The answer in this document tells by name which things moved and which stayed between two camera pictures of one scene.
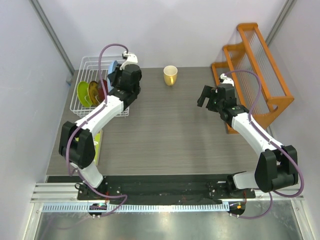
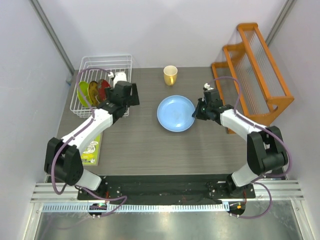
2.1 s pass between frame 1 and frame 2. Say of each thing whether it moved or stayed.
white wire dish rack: stayed
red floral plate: stayed
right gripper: moved
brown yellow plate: stayed
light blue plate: moved
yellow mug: stayed
